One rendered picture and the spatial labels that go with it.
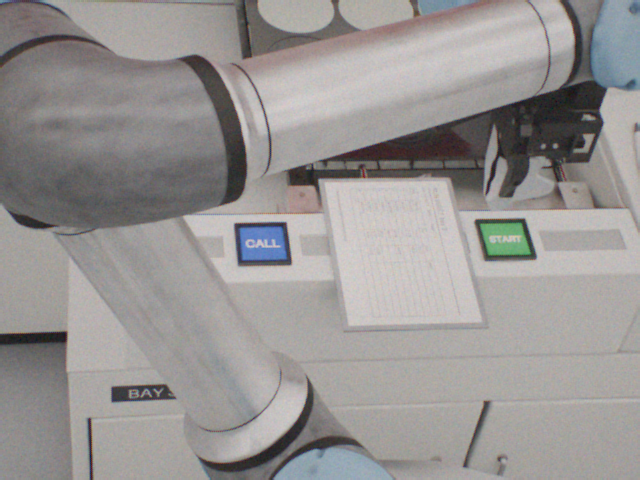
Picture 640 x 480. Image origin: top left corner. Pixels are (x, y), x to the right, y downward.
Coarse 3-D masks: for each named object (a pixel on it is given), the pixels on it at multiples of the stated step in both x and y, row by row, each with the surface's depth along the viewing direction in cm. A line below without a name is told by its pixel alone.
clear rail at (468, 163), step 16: (320, 160) 147; (336, 160) 148; (352, 160) 148; (368, 160) 148; (384, 160) 149; (400, 160) 149; (416, 160) 149; (432, 160) 150; (448, 160) 150; (464, 160) 150; (480, 160) 150
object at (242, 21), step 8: (240, 0) 166; (240, 8) 165; (240, 16) 164; (240, 24) 163; (240, 32) 162; (248, 32) 162; (240, 40) 161; (248, 40) 161; (240, 48) 160; (248, 48) 159; (248, 56) 158
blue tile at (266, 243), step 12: (240, 228) 130; (252, 228) 131; (264, 228) 131; (276, 228) 131; (240, 240) 129; (252, 240) 129; (264, 240) 130; (276, 240) 130; (252, 252) 128; (264, 252) 129; (276, 252) 129
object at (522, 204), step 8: (480, 200) 149; (520, 200) 150; (528, 200) 150; (536, 200) 150; (544, 200) 150; (552, 200) 150; (280, 208) 145; (320, 208) 145; (464, 208) 148; (472, 208) 148; (480, 208) 148; (488, 208) 148; (512, 208) 149; (520, 208) 149; (528, 208) 149; (536, 208) 149; (544, 208) 149; (552, 208) 150
